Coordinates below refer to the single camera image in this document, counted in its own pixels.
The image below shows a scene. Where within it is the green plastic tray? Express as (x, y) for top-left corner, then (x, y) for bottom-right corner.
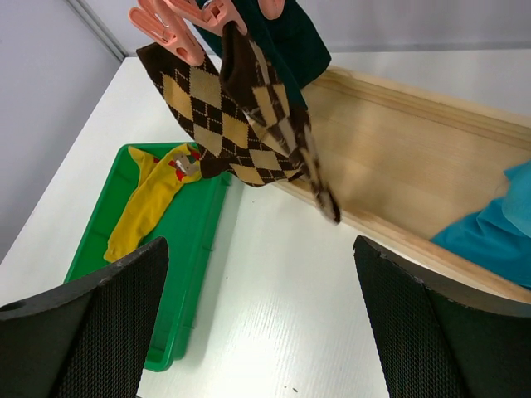
(65, 146), (231, 371)

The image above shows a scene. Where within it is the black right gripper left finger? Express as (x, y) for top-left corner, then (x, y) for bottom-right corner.
(1, 237), (168, 397)

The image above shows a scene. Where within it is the green reindeer sock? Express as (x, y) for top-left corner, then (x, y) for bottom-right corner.
(192, 0), (332, 111)

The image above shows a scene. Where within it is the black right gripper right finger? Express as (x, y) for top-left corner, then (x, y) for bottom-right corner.
(353, 235), (530, 397)

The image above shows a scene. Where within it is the brown argyle sock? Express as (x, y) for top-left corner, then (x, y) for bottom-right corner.
(136, 42), (302, 187)
(219, 22), (341, 224)

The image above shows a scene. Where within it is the wooden hanger rack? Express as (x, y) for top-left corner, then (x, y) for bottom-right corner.
(271, 66), (531, 303)

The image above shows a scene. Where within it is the yellow sock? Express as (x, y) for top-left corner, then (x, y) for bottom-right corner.
(104, 143), (202, 263)

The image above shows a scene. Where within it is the pink round clip hanger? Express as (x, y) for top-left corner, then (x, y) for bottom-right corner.
(129, 1), (284, 70)

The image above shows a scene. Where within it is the teal cloth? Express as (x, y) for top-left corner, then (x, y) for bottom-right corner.
(431, 162), (530, 289)

